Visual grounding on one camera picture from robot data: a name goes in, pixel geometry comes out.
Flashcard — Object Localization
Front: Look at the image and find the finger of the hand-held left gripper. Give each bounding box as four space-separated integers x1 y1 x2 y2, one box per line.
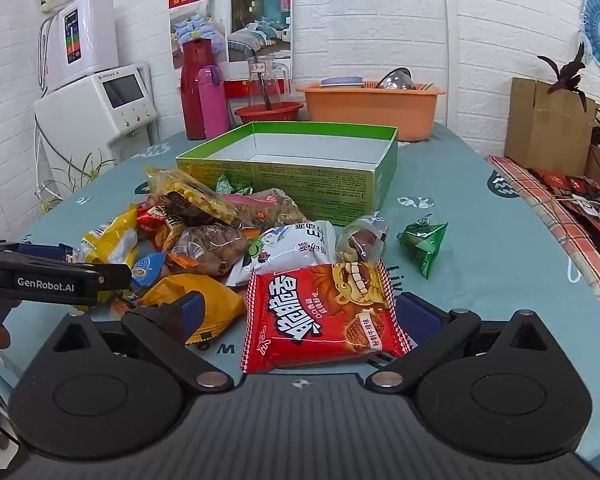
82 262 132 307
0 238 76 264

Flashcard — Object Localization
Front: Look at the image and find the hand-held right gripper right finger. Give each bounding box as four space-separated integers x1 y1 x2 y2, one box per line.
365 291 548 393

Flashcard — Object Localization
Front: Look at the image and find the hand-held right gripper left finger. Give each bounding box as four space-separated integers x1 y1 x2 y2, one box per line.
50 291 236 393

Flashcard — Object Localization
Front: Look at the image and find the orange snack packet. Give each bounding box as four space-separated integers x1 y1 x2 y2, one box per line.
137 274 247 345

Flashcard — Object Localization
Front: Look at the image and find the yellow white-label snack packet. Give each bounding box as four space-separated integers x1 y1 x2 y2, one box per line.
79 207 140 267

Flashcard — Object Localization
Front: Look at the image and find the red lion-print snack packet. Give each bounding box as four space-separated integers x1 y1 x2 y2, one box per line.
241 261 412 374

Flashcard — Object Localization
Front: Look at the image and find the white snack packet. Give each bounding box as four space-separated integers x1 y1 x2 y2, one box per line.
225 220 337 288

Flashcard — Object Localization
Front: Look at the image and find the yellow popcorn packet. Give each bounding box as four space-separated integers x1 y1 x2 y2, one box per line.
145 166 242 228

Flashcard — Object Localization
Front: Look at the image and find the green cardboard box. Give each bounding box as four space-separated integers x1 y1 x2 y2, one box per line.
176 121 399 227

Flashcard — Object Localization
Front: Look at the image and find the small blue snack packet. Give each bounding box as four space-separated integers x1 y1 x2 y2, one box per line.
129 252 168 292

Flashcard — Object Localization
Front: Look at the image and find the brown nut packet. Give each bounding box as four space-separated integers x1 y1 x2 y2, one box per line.
167 225 262 277

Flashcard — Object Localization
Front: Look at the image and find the red cracker packet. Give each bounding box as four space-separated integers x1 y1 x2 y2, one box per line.
136 204 191 252

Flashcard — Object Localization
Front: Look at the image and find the green triangular packet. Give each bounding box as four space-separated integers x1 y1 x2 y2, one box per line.
215 173 254 196
396 214 449 280

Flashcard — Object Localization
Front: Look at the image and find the clear mixed-candy packet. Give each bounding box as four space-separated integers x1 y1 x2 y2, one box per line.
336 214 390 266

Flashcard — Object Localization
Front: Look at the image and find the pink-label nut packet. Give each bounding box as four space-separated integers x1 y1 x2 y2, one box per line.
220 187 309 235

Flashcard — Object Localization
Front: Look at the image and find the white appliance with screen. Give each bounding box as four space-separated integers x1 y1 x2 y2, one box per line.
34 64 160 162

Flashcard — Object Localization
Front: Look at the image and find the plaid cloth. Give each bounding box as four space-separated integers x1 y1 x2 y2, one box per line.
485 155 600 332

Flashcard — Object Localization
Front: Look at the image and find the red envelope pile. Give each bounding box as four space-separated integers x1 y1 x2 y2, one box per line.
530 167 600 221

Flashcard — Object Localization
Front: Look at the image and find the pink bottle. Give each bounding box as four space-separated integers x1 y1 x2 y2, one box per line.
196 65 231 140

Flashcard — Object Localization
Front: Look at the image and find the red thermos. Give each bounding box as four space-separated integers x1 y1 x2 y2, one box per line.
180 39 212 141

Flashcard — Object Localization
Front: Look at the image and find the red plastic basket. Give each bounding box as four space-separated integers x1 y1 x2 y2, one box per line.
234 101 305 125

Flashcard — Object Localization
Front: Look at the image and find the orange plastic basin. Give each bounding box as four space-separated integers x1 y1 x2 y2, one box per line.
296 82 447 142

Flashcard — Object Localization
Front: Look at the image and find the white water purifier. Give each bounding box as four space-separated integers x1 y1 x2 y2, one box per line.
44 0 120 92

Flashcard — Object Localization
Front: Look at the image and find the large cardboard box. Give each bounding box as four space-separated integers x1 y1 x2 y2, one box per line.
504 77 600 177

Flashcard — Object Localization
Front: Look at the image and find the steel bowl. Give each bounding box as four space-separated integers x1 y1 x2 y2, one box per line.
377 67 417 91

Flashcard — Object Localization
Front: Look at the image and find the glass pitcher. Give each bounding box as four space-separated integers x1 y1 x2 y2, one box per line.
246 55 292 111

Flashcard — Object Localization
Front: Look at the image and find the purple leafed plant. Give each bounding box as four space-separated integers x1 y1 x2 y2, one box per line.
537 42 589 112

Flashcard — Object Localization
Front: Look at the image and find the white wall pipe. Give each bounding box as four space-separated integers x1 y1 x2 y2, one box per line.
439 0 458 128

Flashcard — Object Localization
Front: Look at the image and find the bedding wall poster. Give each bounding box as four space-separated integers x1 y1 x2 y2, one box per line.
169 0 292 82

